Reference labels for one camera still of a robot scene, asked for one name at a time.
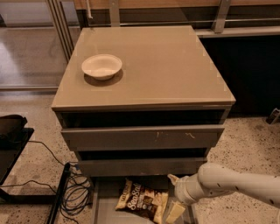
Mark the small dark floor object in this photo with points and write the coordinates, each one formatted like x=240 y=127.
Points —
x=273 y=117

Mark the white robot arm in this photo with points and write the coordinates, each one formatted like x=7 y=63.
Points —
x=215 y=180

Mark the grey top drawer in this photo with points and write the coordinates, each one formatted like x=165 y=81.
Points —
x=142 y=138

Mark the white paper bowl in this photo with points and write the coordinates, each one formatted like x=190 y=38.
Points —
x=101 y=67

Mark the dark object on side table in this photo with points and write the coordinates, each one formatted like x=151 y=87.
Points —
x=11 y=127

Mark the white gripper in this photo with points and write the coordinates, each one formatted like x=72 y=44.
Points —
x=183 y=188

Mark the grey drawer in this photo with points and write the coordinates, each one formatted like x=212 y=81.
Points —
x=107 y=191
x=142 y=138
x=141 y=167

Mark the brown sea salt chip bag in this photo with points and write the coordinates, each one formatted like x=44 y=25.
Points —
x=143 y=201

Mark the black side table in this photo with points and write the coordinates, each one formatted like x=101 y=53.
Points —
x=9 y=154

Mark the grey middle drawer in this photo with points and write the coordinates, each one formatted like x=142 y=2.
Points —
x=141 y=167

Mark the metal railing frame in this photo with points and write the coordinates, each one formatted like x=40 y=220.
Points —
x=209 y=18

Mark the grey bottom drawer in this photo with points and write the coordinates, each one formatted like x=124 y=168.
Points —
x=107 y=191

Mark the grey drawer cabinet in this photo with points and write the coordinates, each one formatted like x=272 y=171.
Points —
x=167 y=79

